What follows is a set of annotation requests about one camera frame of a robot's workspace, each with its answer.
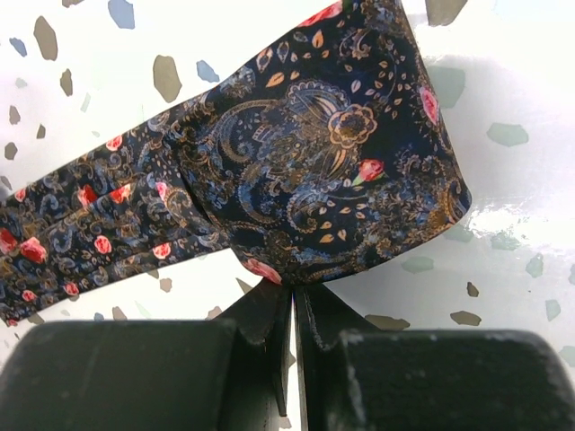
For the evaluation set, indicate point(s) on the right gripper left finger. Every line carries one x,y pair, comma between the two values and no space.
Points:
227,373

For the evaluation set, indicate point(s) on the navy floral paisley tie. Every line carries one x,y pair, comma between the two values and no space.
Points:
323,156

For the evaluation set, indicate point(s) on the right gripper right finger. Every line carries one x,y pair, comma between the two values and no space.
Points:
355,376

